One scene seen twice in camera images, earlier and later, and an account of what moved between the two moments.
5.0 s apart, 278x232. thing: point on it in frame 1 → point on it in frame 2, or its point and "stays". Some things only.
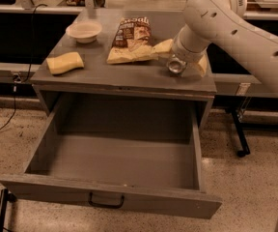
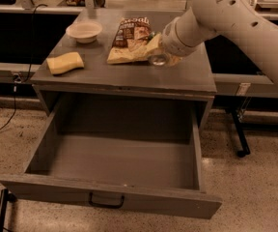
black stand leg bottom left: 1,216 stays
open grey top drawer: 136,155 stays
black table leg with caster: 240,134 stays
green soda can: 175,68 → 157,59
